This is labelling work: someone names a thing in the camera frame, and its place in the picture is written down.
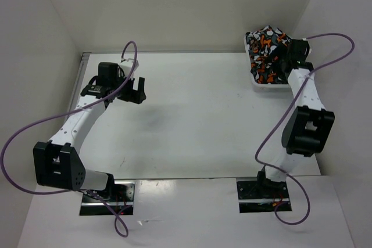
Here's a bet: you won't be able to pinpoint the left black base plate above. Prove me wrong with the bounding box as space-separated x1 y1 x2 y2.
79 181 135 216

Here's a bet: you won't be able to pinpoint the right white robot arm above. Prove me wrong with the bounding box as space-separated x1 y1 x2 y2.
255 39 335 197

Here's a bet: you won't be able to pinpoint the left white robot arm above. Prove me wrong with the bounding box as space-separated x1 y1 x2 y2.
33 59 146 202

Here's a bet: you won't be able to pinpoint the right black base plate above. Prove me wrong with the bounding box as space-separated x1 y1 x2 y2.
236 179 292 213

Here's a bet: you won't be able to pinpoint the white plastic basket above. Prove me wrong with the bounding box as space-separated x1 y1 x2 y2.
243 35 291 93

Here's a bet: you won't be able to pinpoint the aluminium rail at table edge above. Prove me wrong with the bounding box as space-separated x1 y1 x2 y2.
68 52 91 111

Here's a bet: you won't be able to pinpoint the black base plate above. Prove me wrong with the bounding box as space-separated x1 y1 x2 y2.
236 179 292 213
79 181 135 216

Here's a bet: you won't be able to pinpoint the orange camouflage shorts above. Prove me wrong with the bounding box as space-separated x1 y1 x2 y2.
245 25 291 85

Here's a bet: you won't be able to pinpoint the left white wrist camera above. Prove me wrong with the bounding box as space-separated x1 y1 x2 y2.
119 59 139 79

